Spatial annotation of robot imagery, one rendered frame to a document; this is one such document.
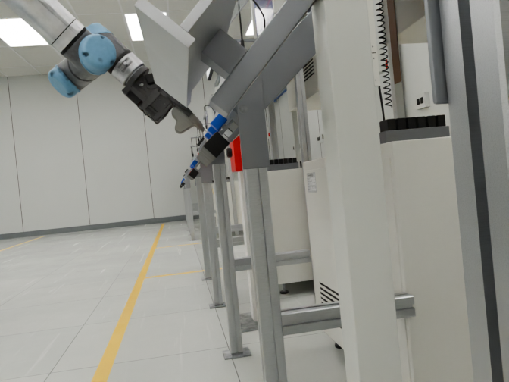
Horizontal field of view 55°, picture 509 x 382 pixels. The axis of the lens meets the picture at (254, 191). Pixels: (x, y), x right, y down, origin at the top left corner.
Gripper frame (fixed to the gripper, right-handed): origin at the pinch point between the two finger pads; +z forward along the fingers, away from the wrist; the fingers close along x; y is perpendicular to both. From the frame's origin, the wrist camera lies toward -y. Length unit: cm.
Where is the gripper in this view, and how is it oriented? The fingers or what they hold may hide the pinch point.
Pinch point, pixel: (201, 126)
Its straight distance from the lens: 125.4
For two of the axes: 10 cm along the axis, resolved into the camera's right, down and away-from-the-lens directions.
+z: 7.3, 6.7, 1.1
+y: -6.6, 7.4, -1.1
